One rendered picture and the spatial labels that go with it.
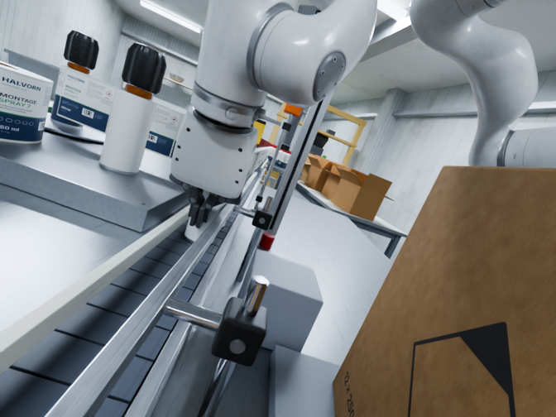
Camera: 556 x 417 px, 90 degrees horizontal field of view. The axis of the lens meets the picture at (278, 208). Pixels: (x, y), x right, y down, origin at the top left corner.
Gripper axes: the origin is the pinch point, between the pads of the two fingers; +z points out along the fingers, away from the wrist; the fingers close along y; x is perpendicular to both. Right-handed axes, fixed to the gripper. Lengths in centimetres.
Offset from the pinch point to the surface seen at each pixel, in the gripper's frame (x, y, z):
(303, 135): -43.8, -13.3, -4.4
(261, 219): -3.5, -9.4, -0.3
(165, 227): 4.0, 3.3, 1.5
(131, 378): 24.8, -3.3, -2.3
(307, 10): -62, -2, -32
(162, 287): 22.3, -3.5, -10.1
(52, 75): -160, 156, 56
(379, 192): -184, -102, 57
